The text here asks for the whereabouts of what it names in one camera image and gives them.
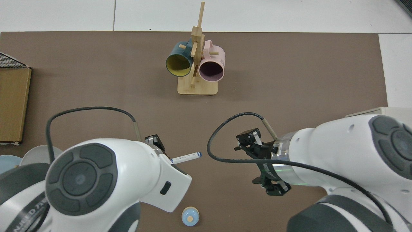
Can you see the small blue round thing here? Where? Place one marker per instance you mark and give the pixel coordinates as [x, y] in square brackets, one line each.
[190, 214]

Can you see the light blue plate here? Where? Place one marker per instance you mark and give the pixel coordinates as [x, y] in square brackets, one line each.
[6, 164]

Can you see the wooden cup stand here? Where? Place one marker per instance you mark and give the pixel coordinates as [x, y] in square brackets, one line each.
[198, 88]

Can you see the dark teal cup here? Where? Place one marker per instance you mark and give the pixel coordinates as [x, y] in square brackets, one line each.
[178, 66]

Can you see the pale toaster oven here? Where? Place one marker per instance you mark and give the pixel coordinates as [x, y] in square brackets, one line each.
[386, 111]

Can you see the dark equipment edge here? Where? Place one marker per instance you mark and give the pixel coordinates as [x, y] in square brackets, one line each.
[408, 4]

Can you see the grey plate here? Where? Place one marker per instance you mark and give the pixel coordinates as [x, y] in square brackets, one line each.
[35, 154]

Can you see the blue and white marker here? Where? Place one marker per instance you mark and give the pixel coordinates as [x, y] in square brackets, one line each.
[188, 157]

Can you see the pink cup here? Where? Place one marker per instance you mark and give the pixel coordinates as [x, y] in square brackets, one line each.
[219, 55]

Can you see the brown table cloth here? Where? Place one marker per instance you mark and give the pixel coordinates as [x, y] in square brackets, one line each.
[128, 80]

